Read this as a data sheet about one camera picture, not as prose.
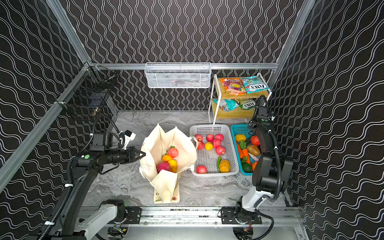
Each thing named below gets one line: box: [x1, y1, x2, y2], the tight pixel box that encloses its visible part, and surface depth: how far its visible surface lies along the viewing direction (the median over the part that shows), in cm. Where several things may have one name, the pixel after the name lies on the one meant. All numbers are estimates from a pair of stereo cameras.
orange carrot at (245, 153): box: [242, 148, 251, 165], surface depth 96 cm
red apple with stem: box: [215, 145, 226, 156], surface depth 95 cm
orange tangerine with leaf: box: [162, 154, 172, 163], surface depth 92 cm
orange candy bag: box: [220, 78, 247, 96], surface depth 85 cm
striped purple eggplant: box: [248, 152, 260, 161], surface depth 94 cm
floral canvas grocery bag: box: [139, 123, 198, 204], surface depth 76 cm
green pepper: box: [242, 162, 253, 173], surface depth 87 cm
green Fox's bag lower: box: [235, 98, 257, 110], surface depth 102 cm
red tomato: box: [250, 135, 261, 147], surface depth 97 cm
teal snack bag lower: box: [212, 98, 240, 112], surface depth 101 cm
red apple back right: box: [214, 133, 224, 141], surface depth 102 cm
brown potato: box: [246, 144, 261, 156], surface depth 96 cm
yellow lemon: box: [168, 159, 178, 173], surface depth 86 cm
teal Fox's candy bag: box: [240, 76, 271, 94], surface depth 84 cm
